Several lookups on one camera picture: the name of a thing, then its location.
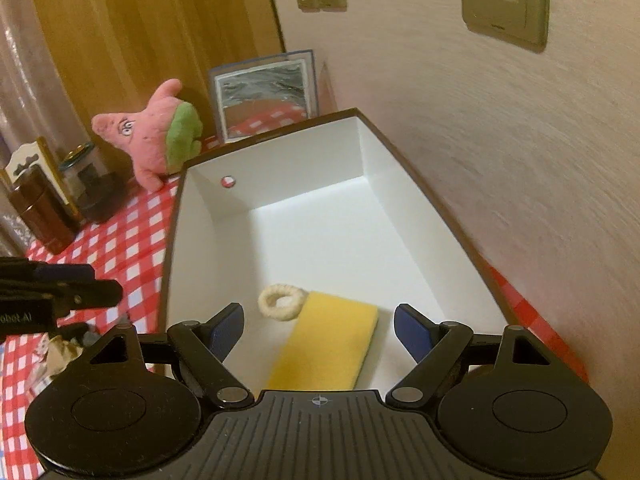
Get small soft item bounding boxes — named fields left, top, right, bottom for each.
left=26, top=330, right=101, bottom=400

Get red white checkered tablecloth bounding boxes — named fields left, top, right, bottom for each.
left=0, top=134, right=591, bottom=480

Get white fuzzy hair scrunchie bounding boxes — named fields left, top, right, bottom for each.
left=257, top=284, right=308, bottom=322

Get framed picture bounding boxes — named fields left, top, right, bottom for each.
left=208, top=49, right=319, bottom=144

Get beige curtain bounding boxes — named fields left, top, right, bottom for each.
left=0, top=0, right=76, bottom=256

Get glass jar dark contents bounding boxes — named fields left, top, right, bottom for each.
left=58, top=142, right=127, bottom=224

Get wall socket plate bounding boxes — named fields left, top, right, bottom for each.
left=458, top=0, right=551, bottom=53

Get wooden door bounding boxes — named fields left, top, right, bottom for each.
left=34, top=0, right=283, bottom=133

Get brown cylindrical canister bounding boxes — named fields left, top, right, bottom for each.
left=9, top=165, right=78, bottom=255

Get white wooden chair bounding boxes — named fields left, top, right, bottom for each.
left=2, top=136, right=72, bottom=207

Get yellow green sponge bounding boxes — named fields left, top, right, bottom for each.
left=267, top=292, right=378, bottom=391

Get pink starfish plush toy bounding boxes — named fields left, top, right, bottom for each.
left=91, top=78, right=203, bottom=192

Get brown box white inside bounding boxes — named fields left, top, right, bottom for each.
left=160, top=110, right=512, bottom=391

